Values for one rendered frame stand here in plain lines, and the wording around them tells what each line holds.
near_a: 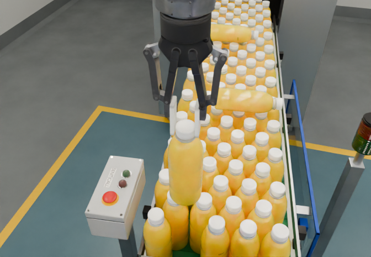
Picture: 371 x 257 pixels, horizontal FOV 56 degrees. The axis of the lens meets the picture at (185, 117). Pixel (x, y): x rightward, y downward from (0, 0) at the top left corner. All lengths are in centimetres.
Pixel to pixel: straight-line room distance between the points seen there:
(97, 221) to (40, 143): 197
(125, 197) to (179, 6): 58
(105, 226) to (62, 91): 251
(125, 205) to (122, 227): 6
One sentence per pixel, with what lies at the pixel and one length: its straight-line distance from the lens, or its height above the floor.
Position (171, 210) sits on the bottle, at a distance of 92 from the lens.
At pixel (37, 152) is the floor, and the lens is 279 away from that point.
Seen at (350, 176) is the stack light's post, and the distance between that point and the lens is 111.
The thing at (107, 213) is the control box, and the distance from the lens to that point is 90.
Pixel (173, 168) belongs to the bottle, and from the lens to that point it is 69.
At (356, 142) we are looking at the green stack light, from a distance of 103.
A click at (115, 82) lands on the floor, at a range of 335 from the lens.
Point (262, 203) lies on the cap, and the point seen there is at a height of 111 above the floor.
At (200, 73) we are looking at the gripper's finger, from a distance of 56.
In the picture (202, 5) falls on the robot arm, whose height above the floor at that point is 165.
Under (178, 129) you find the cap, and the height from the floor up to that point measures 140.
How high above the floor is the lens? 182
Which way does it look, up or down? 40 degrees down
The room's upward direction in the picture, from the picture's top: straight up
